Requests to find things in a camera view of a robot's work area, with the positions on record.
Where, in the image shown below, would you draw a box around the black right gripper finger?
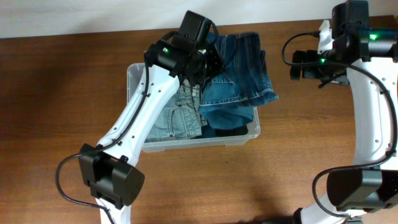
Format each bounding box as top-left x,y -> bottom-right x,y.
292,50 -> 307,64
290,67 -> 303,80

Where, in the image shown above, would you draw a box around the dark blue jeans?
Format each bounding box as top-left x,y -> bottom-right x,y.
199,32 -> 278,129

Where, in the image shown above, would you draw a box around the light blue jeans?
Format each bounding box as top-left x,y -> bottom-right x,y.
145,80 -> 207,143

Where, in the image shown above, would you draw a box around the black garment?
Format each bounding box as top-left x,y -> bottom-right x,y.
215,126 -> 248,137

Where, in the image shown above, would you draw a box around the teal taped garment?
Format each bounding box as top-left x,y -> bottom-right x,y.
195,124 -> 217,139

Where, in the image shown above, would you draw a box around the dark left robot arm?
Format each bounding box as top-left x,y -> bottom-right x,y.
78,11 -> 223,223

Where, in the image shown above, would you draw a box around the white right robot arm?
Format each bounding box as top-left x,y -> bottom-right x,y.
289,1 -> 397,223

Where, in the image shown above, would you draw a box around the clear plastic storage bin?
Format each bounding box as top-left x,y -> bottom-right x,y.
127,63 -> 261,152

